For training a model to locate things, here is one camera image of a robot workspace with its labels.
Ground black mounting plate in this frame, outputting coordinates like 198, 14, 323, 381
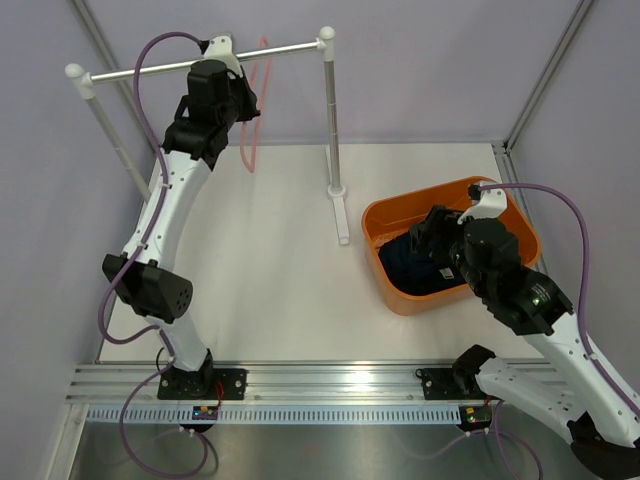
414, 367, 479, 400
157, 368, 248, 401

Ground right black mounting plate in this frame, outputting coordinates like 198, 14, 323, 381
414, 367, 479, 400

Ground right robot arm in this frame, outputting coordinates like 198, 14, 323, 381
409, 205, 639, 479

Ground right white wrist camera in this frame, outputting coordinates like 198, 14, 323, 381
457, 181, 508, 225

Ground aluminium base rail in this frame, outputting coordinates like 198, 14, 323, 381
66, 362, 429, 405

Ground orange plastic basket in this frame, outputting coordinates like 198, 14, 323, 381
360, 175, 542, 317

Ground white slotted cable duct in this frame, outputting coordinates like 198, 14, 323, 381
87, 405, 462, 425

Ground silver clothes rack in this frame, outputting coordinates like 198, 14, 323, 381
65, 26, 350, 245

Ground dark navy shorts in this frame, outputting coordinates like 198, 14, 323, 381
378, 232, 465, 296

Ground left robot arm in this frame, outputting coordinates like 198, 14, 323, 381
102, 60, 260, 400

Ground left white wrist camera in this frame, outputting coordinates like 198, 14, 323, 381
202, 32, 245, 78

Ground pink clothes hanger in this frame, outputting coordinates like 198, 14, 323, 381
238, 35, 274, 174

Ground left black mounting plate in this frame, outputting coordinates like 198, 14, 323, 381
157, 368, 248, 401

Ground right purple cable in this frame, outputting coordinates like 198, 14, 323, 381
399, 182, 640, 479

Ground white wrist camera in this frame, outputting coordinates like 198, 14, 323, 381
202, 32, 245, 78
457, 181, 508, 225

